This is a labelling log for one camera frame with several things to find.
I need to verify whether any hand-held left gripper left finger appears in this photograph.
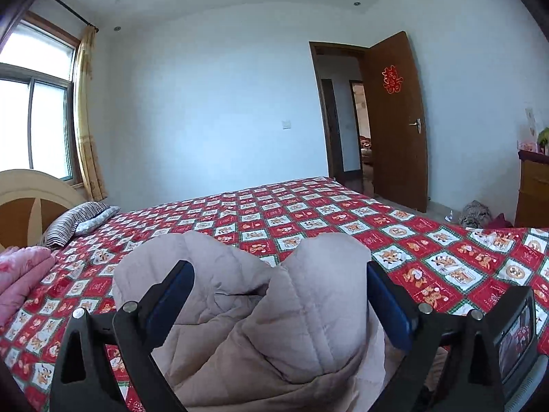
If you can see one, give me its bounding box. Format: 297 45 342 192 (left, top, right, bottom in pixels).
49 260 196 412

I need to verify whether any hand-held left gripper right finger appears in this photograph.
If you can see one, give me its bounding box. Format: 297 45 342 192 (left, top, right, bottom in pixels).
366 261 507 412

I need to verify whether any beige puffer jacket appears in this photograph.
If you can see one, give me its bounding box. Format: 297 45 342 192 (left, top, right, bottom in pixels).
112 230 451 412

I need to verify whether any red printed patchwork blanket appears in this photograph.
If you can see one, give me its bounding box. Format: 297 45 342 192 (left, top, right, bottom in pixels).
0 176 549 412

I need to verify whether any grey patterned pillow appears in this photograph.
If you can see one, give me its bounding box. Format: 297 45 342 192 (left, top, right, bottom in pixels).
73 206 121 237

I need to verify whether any striped pillow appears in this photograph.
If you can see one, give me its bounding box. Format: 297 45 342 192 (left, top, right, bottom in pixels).
43 202 110 248

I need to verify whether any grey cloth pile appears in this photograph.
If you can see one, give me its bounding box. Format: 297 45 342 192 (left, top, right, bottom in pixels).
459 201 492 228

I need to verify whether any wooden cabinet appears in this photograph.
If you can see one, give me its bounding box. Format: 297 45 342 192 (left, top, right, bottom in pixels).
514 150 549 228

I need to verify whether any brown wooden door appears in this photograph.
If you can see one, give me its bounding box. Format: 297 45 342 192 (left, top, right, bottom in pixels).
359 31 429 213

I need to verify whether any pink folded blanket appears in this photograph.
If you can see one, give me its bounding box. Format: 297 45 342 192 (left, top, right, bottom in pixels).
0 247 56 327

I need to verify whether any cream wooden headboard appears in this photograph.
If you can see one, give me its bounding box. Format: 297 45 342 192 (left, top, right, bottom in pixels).
0 169 89 252

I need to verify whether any yellow curtain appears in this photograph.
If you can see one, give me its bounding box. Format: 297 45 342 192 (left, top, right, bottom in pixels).
72 25 108 202

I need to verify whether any window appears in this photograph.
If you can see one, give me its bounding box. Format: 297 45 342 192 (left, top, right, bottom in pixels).
0 11 82 183

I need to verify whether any red paper door decoration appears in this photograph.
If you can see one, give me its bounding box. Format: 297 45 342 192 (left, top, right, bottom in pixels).
383 65 404 94

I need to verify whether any black curtain rod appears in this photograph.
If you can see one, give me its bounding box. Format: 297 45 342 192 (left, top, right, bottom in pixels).
43 0 99 32

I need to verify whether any brown door frame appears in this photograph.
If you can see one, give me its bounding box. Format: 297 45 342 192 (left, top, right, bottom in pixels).
309 41 370 190

